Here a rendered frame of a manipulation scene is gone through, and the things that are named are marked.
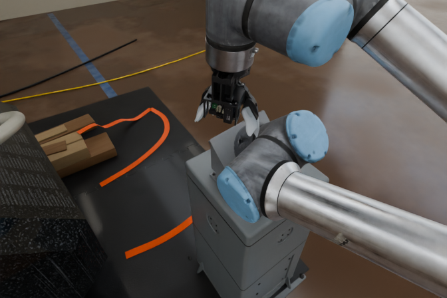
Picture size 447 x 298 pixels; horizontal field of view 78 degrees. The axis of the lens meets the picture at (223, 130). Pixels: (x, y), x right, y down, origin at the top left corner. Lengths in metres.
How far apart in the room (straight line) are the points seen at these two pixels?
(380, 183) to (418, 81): 1.93
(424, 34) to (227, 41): 0.28
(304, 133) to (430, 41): 0.38
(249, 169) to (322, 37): 0.39
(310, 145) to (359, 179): 1.62
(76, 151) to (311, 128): 1.86
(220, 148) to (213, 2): 0.56
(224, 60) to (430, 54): 0.30
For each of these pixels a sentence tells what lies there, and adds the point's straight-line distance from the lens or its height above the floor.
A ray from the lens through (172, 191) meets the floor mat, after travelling 2.07.
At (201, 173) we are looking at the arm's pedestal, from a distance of 1.05.
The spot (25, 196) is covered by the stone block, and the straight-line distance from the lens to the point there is 1.36.
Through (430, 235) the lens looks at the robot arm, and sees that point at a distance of 0.57.
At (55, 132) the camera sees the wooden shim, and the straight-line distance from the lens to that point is 2.76.
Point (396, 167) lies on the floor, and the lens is 2.60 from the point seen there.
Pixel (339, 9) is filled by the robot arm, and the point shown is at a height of 1.54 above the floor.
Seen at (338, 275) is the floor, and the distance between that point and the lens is 1.89.
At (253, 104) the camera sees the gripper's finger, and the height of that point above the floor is 1.30.
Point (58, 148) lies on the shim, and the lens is 2.40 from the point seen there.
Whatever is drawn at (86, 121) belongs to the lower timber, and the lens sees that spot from 2.78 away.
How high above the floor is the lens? 1.64
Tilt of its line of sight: 40 degrees down
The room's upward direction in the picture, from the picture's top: straight up
